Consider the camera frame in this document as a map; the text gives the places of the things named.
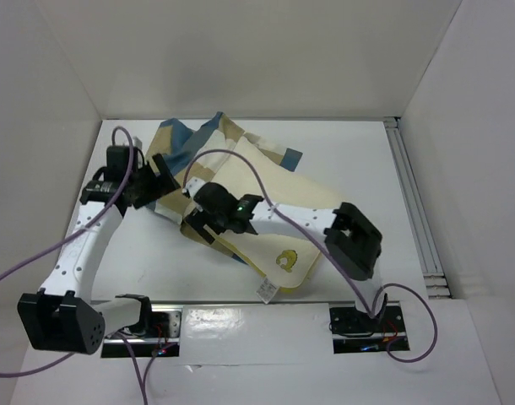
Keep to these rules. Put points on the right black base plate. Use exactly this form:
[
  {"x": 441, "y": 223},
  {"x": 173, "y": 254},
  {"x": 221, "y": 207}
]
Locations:
[{"x": 348, "y": 321}]

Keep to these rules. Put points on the aluminium rail right side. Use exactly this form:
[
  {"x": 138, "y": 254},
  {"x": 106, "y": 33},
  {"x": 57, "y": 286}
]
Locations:
[{"x": 431, "y": 266}]

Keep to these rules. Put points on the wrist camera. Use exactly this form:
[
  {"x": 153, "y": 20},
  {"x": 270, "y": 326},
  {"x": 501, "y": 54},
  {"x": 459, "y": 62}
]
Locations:
[
  {"x": 213, "y": 198},
  {"x": 117, "y": 158}
]

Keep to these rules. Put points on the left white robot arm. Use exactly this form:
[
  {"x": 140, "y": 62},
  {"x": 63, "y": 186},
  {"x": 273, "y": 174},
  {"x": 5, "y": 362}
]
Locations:
[{"x": 60, "y": 317}]

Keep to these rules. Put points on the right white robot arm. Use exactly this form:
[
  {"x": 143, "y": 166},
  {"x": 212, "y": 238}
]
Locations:
[{"x": 344, "y": 235}]

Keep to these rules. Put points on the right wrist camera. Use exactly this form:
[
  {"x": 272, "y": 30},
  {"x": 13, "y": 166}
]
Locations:
[{"x": 213, "y": 198}]

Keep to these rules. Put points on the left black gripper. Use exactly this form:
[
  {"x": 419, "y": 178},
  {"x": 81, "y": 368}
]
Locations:
[{"x": 160, "y": 186}]

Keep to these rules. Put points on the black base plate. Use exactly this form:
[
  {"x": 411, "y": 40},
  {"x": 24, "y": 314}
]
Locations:
[
  {"x": 348, "y": 321},
  {"x": 158, "y": 324}
]

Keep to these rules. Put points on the blue beige patchwork pillowcase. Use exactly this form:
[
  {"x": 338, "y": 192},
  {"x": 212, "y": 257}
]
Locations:
[{"x": 178, "y": 144}]

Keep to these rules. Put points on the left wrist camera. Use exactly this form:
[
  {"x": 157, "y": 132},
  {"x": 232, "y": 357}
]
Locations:
[{"x": 117, "y": 158}]

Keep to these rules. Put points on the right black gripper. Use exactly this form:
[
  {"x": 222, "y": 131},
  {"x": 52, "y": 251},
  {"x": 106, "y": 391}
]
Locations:
[{"x": 199, "y": 224}]

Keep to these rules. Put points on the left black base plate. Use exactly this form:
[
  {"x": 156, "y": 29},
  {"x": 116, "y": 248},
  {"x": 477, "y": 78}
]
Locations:
[{"x": 158, "y": 324}]

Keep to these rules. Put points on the cream pillow with yellow edge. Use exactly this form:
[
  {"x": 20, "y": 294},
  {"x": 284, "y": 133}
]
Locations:
[{"x": 284, "y": 261}]

